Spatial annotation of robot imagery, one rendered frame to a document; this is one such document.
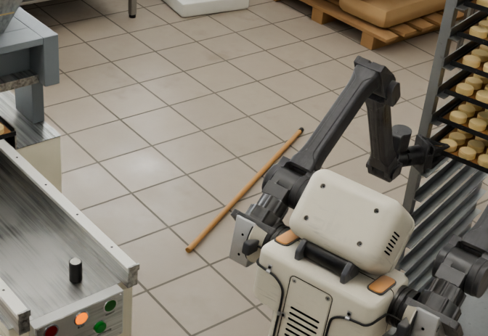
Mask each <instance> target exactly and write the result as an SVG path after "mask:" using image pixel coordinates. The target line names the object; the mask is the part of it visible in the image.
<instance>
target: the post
mask: <svg viewBox="0 0 488 336"><path fill-rule="evenodd" d="M456 1H457V0H446V3H445V7H444V13H443V17H442V23H441V27H440V31H439V37H438V41H437V45H436V51H435V55H434V61H433V65H432V68H431V74H430V78H429V82H428V88H427V92H426V98H425V102H424V106H423V112H422V116H421V119H420V126H419V129H418V134H422V135H423V136H424V137H427V138H430V136H431V130H432V126H433V124H431V123H430V120H431V114H432V113H434V112H435V111H436V107H437V104H438V100H439V98H438V97H436V90H437V87H438V86H439V85H441V84H442V81H443V77H444V71H445V69H444V68H442V64H443V60H444V58H445V57H446V56H448V54H449V51H450V45H451V41H452V40H451V39H448V37H449V34H450V28H452V27H454V26H455V22H456V18H457V15H458V9H456V8H455V5H456ZM418 174H419V172H418V171H417V170H416V169H415V168H414V167H413V166H412V165H411V167H410V174H409V177H408V181H407V187H406V191H405V195H404V201H403V205H402V206H403V207H404V208H405V209H406V211H407V212H408V213H409V214H411V213H412V212H413V211H414V208H415V202H416V200H414V199H413V197H414V193H415V190H416V189H418V188H419V186H420V180H421V176H420V175H418ZM405 248H406V247H405ZM405 248H404V250H403V252H402V254H401V256H400V258H399V260H398V262H397V264H396V266H395V269H396V270H398V271H401V269H399V268H398V266H399V261H400V260H401V259H402V258H403V257H404V252H405Z"/></svg>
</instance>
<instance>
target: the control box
mask: <svg viewBox="0 0 488 336"><path fill-rule="evenodd" d="M111 300H114V301H115V302H116V306H115V308H114V309H113V310H112V311H106V310H105V306H106V304H107V303H108V302H109V301H111ZM82 313H86V314H87V319H86V321H85V322H84V323H83V324H76V318H77V317H78V315H80V314H82ZM101 321H103V322H104V323H106V325H107V326H106V329H105V331H104V332H101V333H96V332H95V330H94V328H95V326H96V325H97V324H98V323H99V322H101ZM53 326H56V327H57V333H56V334H55V335H54V336H117V335H119V334H121V333H123V290H122V289H121V288H120V287H119V286H118V285H117V284H115V285H113V286H111V287H109V288H106V289H104V290H101V291H99V292H96V293H94V294H92V295H90V296H87V297H85V298H82V299H80V300H77V301H76V302H74V303H71V304H69V305H66V306H64V307H62V308H59V309H57V310H55V311H52V312H50V313H48V314H45V315H43V316H40V317H38V318H36V319H34V320H31V321H30V331H29V336H45V333H46V331H47V330H48V328H50V327H53Z"/></svg>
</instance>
